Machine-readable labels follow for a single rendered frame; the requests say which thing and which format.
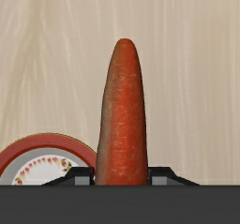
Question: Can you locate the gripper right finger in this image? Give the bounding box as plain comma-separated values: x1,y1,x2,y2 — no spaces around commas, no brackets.
147,166,201,187

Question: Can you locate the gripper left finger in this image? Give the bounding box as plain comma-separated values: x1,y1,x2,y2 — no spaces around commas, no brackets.
41,166,96,187

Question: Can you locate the orange carrot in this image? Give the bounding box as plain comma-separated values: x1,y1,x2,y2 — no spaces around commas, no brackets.
95,37,149,187

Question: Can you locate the red rimmed floral plate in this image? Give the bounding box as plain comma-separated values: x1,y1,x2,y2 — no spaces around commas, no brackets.
0,132,98,187

